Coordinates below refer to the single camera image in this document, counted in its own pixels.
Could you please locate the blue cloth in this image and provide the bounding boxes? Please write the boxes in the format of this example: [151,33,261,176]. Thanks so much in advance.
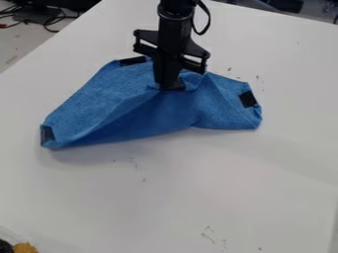
[40,55,265,150]

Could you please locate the black toy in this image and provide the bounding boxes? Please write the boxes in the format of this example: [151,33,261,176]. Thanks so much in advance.
[0,238,15,253]

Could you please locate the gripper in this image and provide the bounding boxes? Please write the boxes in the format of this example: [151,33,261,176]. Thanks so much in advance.
[131,13,211,91]

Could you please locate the yellow toy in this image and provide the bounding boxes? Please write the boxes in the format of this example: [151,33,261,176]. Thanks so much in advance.
[12,241,41,253]

